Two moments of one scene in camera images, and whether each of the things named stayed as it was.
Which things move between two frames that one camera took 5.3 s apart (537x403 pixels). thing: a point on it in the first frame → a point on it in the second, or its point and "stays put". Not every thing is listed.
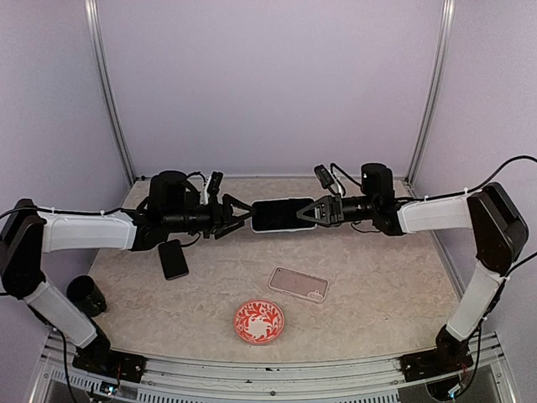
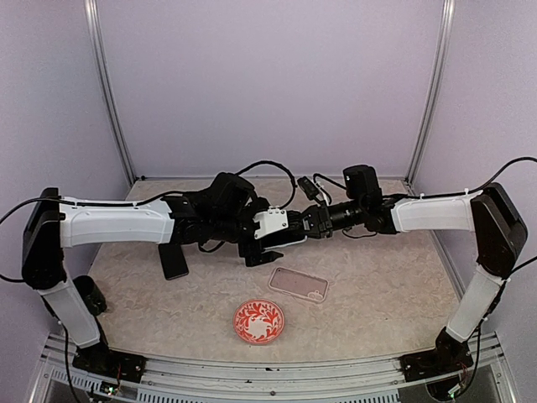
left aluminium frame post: (92, 19) stays put
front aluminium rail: (190, 379) stays put
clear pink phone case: (298, 284) stays put
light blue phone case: (280, 215) → (285, 244)
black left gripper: (217, 217) → (249, 252)
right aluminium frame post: (446, 47) stays put
